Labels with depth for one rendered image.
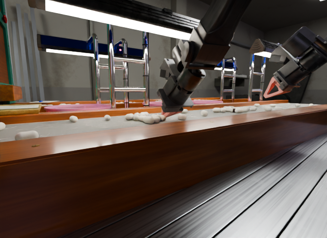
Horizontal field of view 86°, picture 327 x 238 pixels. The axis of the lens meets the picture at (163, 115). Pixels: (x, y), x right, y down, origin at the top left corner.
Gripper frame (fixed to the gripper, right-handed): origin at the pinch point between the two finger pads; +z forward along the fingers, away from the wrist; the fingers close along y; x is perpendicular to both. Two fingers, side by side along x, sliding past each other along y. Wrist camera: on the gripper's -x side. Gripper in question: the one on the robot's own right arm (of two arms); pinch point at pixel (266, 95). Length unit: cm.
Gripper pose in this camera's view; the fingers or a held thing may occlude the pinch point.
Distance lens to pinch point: 77.5
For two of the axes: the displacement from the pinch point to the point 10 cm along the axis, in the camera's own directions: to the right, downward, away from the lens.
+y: -8.3, 0.7, -5.5
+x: 3.6, 8.3, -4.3
